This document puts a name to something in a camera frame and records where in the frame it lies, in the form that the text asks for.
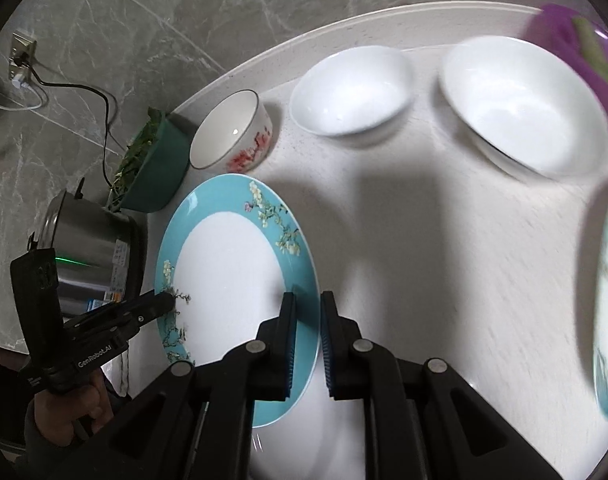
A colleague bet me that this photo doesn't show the black power cable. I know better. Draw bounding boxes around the black power cable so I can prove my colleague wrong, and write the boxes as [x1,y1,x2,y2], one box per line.
[13,56,125,189]

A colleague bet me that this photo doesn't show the large white bowl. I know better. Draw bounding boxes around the large white bowl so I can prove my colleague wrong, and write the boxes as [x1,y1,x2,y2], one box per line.
[438,36,608,182]

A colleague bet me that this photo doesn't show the wall power outlet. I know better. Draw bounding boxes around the wall power outlet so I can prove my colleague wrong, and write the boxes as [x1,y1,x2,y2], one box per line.
[8,32,37,81]

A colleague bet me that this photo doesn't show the green vegetable stalk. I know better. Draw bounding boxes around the green vegetable stalk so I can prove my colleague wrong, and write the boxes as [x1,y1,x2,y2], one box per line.
[572,15,608,84]

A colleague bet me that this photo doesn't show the person's left hand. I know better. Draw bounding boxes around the person's left hand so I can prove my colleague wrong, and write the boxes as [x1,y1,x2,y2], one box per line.
[34,368,113,446]

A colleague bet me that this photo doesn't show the white bowl with red flowers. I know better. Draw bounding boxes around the white bowl with red flowers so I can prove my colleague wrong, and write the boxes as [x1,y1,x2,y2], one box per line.
[189,89,274,174]

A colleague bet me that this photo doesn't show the stainless steel rice cooker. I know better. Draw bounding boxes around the stainless steel rice cooker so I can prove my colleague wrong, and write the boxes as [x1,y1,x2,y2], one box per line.
[31,183,146,318]

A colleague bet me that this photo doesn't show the teal basket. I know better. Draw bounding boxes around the teal basket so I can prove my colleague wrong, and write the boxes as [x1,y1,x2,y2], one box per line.
[117,113,190,214]

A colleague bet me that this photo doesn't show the white cable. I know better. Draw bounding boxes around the white cable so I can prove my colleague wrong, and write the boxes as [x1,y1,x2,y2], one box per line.
[0,71,49,111]

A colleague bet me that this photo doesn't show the purple plastic basket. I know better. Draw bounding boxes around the purple plastic basket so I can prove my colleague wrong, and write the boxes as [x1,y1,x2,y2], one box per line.
[523,4,608,115]

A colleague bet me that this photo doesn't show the leafy green vegetables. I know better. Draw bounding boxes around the leafy green vegetables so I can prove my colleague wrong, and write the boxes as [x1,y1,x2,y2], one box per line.
[108,107,165,211]

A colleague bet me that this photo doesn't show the small white bowl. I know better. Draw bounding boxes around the small white bowl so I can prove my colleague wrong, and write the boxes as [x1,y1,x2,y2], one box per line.
[289,46,416,138]

